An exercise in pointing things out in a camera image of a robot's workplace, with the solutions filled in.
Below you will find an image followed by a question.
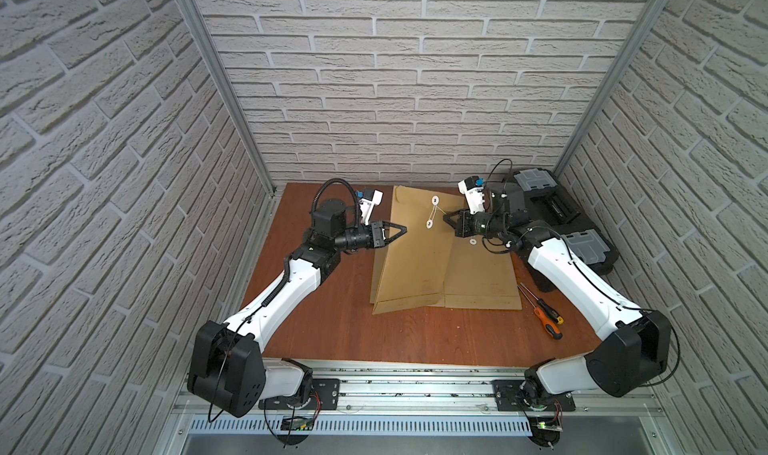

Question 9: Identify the bag white string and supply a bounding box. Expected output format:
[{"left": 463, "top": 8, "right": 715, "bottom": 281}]
[{"left": 424, "top": 195, "right": 448, "bottom": 231}]

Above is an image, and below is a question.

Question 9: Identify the brown kraft file bag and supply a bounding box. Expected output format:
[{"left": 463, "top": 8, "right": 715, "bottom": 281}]
[{"left": 443, "top": 237, "right": 522, "bottom": 310}]

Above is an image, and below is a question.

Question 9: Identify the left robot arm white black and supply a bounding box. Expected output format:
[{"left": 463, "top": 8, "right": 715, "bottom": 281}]
[{"left": 187, "top": 178, "right": 407, "bottom": 417}]

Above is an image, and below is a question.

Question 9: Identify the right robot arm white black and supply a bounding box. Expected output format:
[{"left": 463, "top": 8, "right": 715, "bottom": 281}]
[{"left": 443, "top": 176, "right": 679, "bottom": 409}]

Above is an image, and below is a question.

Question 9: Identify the black plastic toolbox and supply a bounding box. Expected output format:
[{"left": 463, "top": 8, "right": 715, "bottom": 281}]
[{"left": 511, "top": 168, "right": 619, "bottom": 276}]

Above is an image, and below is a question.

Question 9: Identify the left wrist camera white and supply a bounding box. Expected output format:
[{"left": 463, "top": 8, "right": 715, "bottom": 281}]
[{"left": 356, "top": 188, "right": 383, "bottom": 225}]

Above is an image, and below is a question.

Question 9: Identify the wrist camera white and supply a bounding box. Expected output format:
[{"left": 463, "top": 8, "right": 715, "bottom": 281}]
[
  {"left": 457, "top": 175, "right": 486, "bottom": 215},
  {"left": 356, "top": 188, "right": 383, "bottom": 225}
]

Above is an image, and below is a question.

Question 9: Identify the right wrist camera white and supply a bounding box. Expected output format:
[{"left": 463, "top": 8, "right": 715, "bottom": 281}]
[{"left": 457, "top": 175, "right": 486, "bottom": 215}]

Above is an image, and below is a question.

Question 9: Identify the black yellow handled screwdriver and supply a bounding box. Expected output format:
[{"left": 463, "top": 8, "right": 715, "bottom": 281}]
[{"left": 521, "top": 284, "right": 564, "bottom": 325}]

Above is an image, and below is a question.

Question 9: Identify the orange handled screwdriver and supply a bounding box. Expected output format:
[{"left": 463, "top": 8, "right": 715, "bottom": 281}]
[{"left": 518, "top": 284, "right": 563, "bottom": 340}]

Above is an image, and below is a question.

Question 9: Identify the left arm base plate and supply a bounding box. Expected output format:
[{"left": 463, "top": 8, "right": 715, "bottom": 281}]
[{"left": 258, "top": 378, "right": 340, "bottom": 411}]

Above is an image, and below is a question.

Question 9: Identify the aluminium rail frame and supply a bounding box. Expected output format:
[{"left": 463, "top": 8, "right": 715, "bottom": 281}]
[{"left": 153, "top": 360, "right": 682, "bottom": 454}]

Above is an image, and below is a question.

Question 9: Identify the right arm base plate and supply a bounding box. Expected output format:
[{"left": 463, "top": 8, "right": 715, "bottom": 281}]
[{"left": 491, "top": 379, "right": 576, "bottom": 413}]

